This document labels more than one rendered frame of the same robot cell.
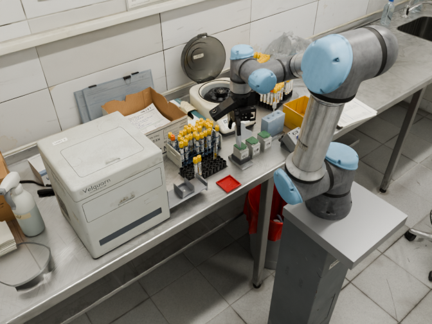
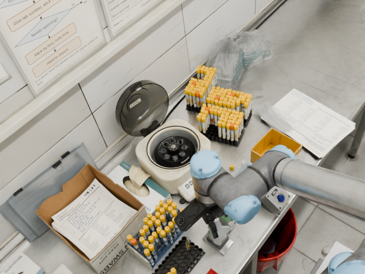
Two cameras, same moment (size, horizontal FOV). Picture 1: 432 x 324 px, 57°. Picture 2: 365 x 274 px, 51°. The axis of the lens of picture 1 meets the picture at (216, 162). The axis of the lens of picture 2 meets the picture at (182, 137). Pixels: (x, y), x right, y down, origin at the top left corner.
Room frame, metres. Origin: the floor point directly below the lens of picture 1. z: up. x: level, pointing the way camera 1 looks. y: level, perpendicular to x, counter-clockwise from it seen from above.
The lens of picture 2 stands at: (0.68, -0.01, 2.10)
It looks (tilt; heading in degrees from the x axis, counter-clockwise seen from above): 51 degrees down; 357
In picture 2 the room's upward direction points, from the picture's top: 11 degrees counter-clockwise
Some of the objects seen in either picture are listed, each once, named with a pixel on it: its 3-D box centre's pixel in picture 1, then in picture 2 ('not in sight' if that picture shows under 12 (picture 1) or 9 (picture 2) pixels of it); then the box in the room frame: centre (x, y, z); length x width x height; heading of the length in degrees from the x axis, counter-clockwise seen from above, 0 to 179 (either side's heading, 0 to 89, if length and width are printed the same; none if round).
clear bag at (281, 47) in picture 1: (278, 52); (224, 57); (2.00, -0.34, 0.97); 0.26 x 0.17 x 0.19; 149
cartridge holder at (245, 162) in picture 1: (240, 158); (218, 239); (1.21, -0.10, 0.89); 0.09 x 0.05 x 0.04; 37
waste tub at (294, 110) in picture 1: (303, 116); (275, 155); (1.46, -0.38, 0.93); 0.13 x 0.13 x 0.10; 35
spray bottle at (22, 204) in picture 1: (21, 206); not in sight; (0.86, 0.60, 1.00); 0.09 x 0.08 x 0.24; 38
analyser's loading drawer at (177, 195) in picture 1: (179, 192); not in sight; (0.99, 0.13, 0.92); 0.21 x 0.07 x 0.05; 128
